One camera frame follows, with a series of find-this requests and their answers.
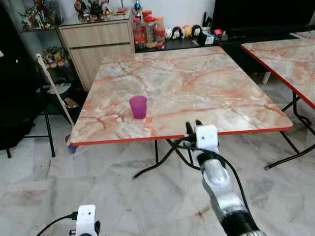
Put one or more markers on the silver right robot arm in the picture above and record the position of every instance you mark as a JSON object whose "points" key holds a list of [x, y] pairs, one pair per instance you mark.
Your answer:
{"points": [[226, 191]]}

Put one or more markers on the marble-top folding table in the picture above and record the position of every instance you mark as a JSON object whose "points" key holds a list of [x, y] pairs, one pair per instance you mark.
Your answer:
{"points": [[187, 93], [290, 59]]}

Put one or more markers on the purple plastic cup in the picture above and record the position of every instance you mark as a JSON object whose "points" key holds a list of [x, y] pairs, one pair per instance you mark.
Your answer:
{"points": [[138, 107]]}

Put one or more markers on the small white and blue box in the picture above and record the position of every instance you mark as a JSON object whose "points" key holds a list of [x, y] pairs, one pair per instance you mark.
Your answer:
{"points": [[209, 38]]}

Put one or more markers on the small red box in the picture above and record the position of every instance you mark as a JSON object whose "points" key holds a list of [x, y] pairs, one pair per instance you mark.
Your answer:
{"points": [[217, 33]]}

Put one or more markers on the yellow round doll figurine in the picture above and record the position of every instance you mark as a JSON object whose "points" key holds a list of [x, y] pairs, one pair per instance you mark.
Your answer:
{"points": [[187, 31]]}

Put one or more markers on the white round doll figurine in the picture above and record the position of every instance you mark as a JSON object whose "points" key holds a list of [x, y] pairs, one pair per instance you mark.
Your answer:
{"points": [[168, 33]]}

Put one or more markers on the large red-lidded plastic jar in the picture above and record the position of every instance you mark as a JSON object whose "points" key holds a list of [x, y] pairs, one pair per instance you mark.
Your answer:
{"points": [[150, 29]]}

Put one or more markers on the black metal shelf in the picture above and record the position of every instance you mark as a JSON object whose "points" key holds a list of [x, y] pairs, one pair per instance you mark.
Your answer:
{"points": [[49, 132]]}

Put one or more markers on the black flat television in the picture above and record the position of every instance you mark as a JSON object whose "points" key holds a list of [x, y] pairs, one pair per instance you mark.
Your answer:
{"points": [[261, 14]]}

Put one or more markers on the light wooden drawer cabinet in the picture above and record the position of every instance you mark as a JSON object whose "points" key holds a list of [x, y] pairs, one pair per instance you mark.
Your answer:
{"points": [[93, 44]]}

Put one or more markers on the printed magazine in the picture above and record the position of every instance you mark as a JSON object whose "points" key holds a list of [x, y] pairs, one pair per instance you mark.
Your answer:
{"points": [[305, 34]]}

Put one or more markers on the small plush toys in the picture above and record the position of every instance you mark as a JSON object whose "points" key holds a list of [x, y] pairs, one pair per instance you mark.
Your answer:
{"points": [[54, 56]]}

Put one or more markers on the black upholstered chair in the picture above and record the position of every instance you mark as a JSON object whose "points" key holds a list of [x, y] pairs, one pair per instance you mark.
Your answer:
{"points": [[17, 88]]}

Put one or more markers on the toy robot model figures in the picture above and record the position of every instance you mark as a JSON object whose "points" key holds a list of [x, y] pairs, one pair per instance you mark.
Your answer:
{"points": [[39, 14]]}

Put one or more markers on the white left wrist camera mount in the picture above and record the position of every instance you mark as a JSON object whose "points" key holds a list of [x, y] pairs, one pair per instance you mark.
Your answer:
{"points": [[86, 219]]}

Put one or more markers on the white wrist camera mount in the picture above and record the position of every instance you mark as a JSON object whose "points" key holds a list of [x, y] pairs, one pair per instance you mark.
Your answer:
{"points": [[86, 219], [206, 137]]}

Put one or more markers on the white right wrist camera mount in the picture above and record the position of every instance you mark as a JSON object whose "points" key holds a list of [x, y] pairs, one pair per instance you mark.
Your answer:
{"points": [[206, 137]]}

